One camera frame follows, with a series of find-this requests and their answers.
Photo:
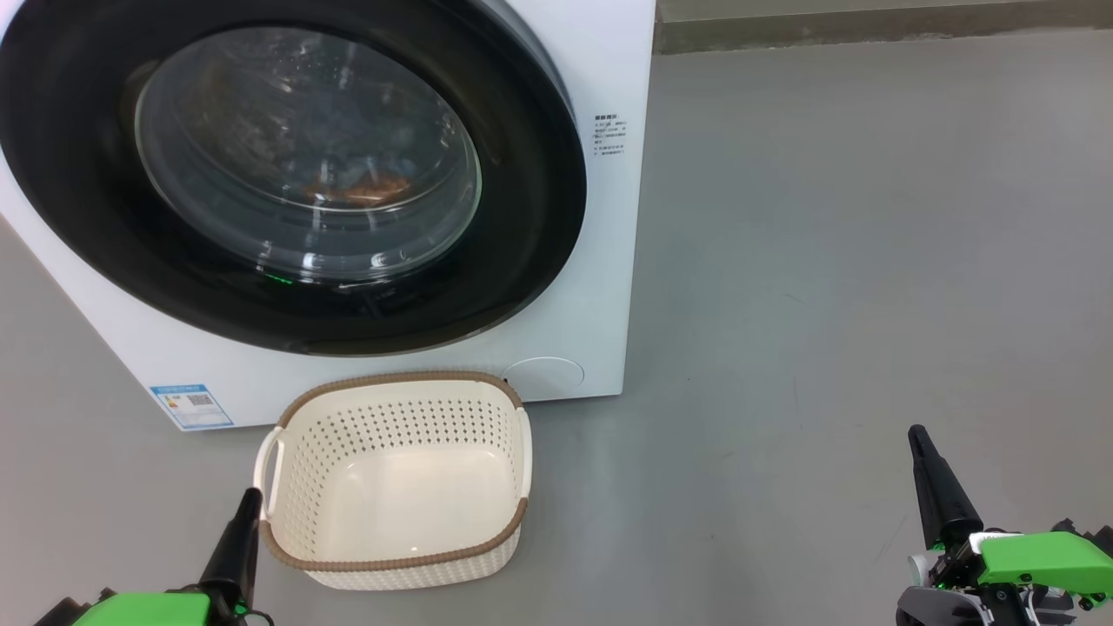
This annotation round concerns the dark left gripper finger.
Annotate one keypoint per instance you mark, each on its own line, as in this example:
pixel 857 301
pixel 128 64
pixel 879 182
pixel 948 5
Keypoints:
pixel 224 561
pixel 248 561

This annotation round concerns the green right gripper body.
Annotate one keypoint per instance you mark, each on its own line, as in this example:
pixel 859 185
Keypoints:
pixel 1043 561

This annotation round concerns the cream perforated laundry basket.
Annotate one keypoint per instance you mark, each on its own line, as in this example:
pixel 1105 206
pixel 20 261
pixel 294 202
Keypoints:
pixel 391 565

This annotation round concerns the round drain filter cover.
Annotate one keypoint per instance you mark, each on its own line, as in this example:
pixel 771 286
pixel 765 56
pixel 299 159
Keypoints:
pixel 543 378

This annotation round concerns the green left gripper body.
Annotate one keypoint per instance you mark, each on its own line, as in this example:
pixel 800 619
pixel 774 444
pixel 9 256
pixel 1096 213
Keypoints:
pixel 148 610

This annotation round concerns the small black text label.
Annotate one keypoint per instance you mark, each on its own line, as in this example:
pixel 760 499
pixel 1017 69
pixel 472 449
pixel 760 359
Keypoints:
pixel 610 135

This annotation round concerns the blue and cream printed garment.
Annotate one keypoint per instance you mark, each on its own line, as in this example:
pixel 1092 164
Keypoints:
pixel 356 185

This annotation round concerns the blue energy label sticker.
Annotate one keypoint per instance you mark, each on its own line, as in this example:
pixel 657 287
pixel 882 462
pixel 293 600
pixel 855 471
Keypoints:
pixel 191 407

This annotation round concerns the white front-load washing machine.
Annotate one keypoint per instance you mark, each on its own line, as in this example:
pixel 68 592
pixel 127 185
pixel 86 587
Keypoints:
pixel 609 261

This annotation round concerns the dark washing machine door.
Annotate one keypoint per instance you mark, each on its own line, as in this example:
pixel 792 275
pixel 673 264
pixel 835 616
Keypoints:
pixel 522 217

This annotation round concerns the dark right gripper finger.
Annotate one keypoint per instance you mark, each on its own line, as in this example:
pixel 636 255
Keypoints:
pixel 929 509
pixel 954 509

